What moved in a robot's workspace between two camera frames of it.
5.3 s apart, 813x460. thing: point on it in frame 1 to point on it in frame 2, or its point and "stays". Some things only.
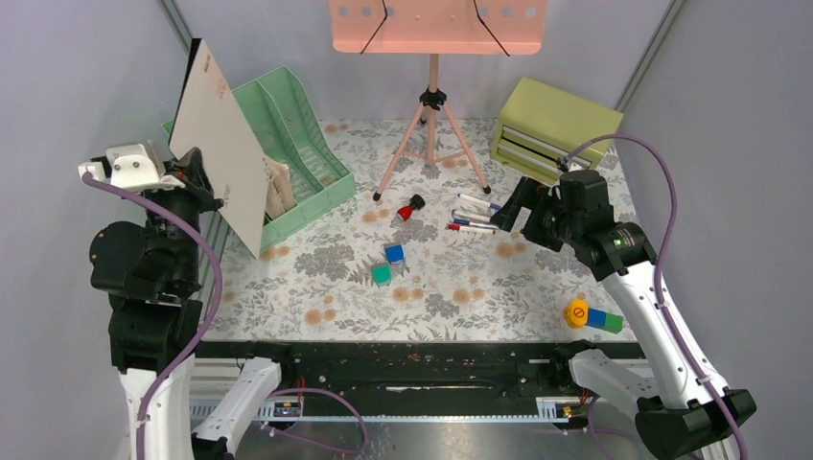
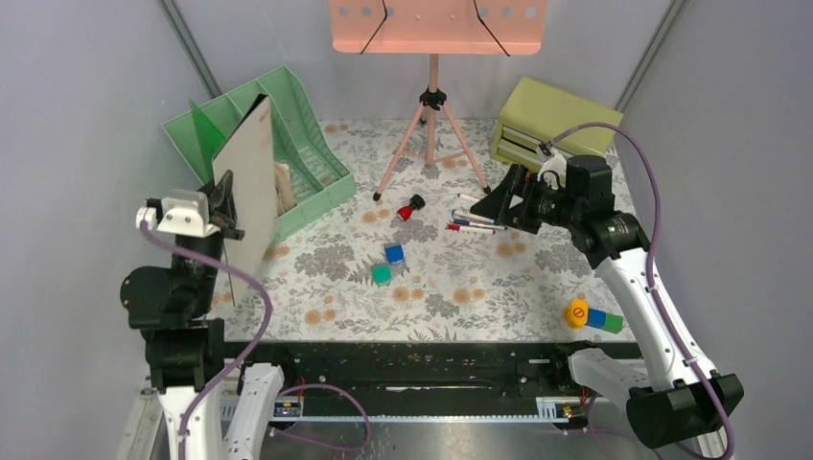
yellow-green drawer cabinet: (538, 125) stays
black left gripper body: (184, 203) to (213, 248)
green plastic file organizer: (279, 111) stays
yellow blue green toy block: (577, 314) stays
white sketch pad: (208, 118) to (249, 158)
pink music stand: (436, 28) stays
